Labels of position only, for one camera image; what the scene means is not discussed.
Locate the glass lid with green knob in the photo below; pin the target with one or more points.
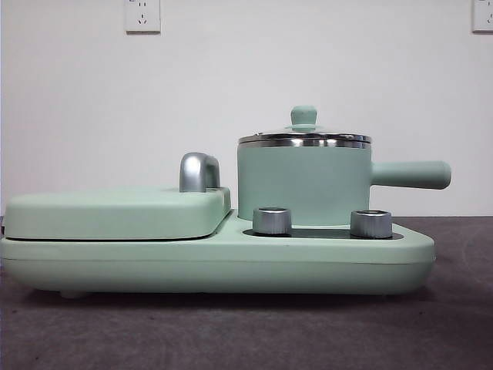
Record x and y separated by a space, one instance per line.
303 115

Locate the silver control knob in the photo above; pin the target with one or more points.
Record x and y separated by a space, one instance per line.
370 223
271 221

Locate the mint green breakfast machine base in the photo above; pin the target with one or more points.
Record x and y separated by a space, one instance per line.
269 266

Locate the white wall socket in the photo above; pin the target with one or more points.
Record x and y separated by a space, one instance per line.
142 17
483 15

